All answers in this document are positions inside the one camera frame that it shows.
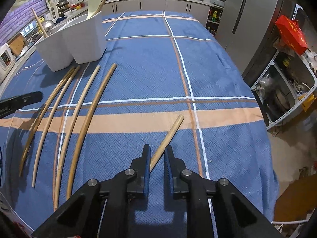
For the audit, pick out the wooden chopstick five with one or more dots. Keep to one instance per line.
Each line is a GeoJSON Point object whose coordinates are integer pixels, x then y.
{"type": "Point", "coordinates": [64, 148]}

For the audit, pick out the metal spoon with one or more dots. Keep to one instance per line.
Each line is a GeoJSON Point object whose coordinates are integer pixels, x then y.
{"type": "Point", "coordinates": [48, 25]}

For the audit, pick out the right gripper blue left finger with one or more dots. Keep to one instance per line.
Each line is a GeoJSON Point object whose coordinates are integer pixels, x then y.
{"type": "Point", "coordinates": [100, 209]}

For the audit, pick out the cream plastic rice spoon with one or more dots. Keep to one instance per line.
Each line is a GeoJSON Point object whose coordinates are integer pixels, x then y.
{"type": "Point", "coordinates": [93, 6]}

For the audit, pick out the wooden chopstick one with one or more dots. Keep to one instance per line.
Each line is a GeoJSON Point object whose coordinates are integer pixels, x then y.
{"type": "Point", "coordinates": [39, 24]}

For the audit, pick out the wooden chopstick three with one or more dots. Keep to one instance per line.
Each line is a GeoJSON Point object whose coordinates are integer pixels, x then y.
{"type": "Point", "coordinates": [159, 152]}

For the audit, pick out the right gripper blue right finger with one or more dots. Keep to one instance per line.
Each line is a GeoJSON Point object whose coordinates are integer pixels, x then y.
{"type": "Point", "coordinates": [214, 208]}

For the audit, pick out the white two-compartment utensil holder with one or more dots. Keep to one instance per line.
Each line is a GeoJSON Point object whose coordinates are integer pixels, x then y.
{"type": "Point", "coordinates": [81, 40]}

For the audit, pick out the wooden chopstick four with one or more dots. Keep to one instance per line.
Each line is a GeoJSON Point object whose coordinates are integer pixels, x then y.
{"type": "Point", "coordinates": [84, 130]}

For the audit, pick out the white metal storage shelf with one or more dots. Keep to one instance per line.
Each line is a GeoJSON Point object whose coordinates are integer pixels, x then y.
{"type": "Point", "coordinates": [286, 86]}

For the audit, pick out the blue plaid tablecloth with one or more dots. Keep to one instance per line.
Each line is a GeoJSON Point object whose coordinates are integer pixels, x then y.
{"type": "Point", "coordinates": [167, 64]}

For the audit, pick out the red plastic bag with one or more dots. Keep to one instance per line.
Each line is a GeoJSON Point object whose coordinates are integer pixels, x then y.
{"type": "Point", "coordinates": [292, 34]}

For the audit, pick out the grey double-door refrigerator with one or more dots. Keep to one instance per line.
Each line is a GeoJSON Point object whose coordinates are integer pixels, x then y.
{"type": "Point", "coordinates": [247, 28]}

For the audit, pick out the grey lower cabinets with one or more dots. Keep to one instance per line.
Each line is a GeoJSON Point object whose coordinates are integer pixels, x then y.
{"type": "Point", "coordinates": [199, 9]}

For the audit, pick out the landscape window blind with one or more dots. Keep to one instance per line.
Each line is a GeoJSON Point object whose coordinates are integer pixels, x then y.
{"type": "Point", "coordinates": [19, 16]}

